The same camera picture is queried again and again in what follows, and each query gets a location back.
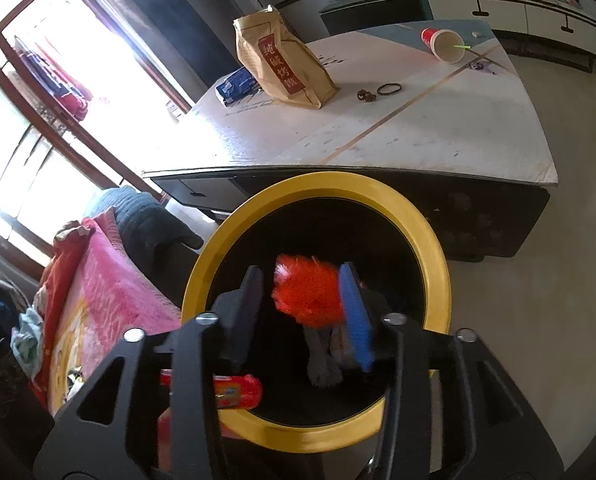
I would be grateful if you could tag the red snack wrapper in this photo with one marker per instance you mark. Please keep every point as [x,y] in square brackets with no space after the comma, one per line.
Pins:
[237,390]

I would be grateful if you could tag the red cloth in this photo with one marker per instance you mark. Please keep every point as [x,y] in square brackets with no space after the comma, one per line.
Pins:
[65,270]

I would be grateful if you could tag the green straw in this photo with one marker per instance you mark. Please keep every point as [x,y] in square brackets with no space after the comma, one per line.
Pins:
[462,47]

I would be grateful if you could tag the red paper cup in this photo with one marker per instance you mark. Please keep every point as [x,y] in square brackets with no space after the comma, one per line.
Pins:
[433,37]

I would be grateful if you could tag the pink yellow printed blanket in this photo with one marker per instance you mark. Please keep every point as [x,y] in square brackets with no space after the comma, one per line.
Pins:
[107,300]

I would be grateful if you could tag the black white low cabinet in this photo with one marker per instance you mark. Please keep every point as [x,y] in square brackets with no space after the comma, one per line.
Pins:
[503,10]

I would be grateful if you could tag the yellow black trash bin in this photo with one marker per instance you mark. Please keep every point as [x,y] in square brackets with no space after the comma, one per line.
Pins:
[328,182]

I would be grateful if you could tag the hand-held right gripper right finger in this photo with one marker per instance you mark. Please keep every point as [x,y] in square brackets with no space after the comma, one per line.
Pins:
[355,320]

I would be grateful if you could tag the dark blue quilted cover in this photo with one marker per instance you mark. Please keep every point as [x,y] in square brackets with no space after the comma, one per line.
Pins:
[137,220]

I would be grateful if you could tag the light blue cloth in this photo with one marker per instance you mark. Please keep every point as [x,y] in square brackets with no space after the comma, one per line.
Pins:
[27,335]

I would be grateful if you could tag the white coffee table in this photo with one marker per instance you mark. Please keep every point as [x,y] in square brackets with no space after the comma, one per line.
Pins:
[428,125]

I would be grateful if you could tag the brown paper bag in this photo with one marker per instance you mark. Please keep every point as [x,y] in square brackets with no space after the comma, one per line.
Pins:
[278,60]

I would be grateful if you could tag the small brown trinket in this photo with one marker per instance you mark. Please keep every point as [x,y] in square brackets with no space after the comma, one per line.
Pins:
[365,95]

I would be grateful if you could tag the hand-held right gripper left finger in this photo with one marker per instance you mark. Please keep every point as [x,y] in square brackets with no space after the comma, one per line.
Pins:
[245,310]

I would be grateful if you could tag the wooden window frame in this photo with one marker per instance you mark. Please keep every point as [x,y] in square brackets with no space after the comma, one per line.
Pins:
[7,50]

